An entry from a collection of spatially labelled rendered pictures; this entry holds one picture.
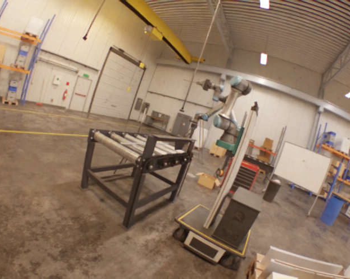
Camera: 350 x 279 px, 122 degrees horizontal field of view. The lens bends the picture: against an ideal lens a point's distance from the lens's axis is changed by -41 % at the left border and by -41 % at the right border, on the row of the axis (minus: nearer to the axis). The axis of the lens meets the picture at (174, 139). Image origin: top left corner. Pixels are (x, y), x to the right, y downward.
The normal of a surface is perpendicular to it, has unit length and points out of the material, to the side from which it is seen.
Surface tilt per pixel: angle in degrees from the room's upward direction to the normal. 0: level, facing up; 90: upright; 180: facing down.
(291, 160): 90
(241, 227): 90
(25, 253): 0
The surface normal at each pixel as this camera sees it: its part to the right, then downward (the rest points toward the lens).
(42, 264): 0.32, -0.94
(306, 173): -0.75, -0.17
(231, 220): -0.51, -0.06
